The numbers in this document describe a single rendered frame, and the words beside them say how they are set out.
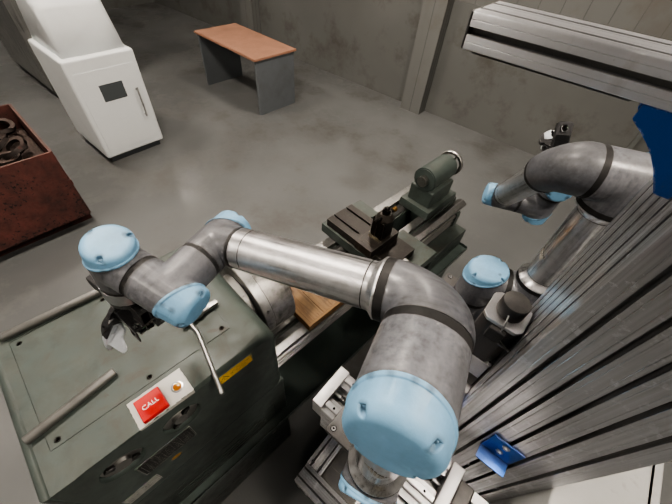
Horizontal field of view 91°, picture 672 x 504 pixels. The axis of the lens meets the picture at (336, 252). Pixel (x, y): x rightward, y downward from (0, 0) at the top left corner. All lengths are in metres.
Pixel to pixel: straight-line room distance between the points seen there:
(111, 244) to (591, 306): 0.69
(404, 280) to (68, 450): 0.84
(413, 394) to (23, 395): 0.98
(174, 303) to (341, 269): 0.25
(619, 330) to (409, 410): 0.35
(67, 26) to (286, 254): 3.59
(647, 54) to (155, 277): 0.67
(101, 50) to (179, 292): 3.55
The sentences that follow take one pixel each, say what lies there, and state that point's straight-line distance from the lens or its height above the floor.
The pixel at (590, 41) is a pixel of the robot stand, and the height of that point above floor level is 2.03.
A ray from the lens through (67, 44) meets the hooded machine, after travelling 3.94.
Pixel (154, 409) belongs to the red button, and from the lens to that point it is 0.97.
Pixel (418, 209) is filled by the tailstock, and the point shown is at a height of 0.91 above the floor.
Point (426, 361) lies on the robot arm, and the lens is 0.37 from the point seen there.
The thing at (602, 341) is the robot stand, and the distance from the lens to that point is 0.63.
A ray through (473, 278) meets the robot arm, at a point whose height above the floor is 1.37.
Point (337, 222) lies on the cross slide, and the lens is 1.69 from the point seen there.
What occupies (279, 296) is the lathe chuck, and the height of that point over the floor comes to 1.17.
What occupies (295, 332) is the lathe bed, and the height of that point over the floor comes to 0.86.
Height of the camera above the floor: 2.13
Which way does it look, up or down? 48 degrees down
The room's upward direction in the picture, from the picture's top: 6 degrees clockwise
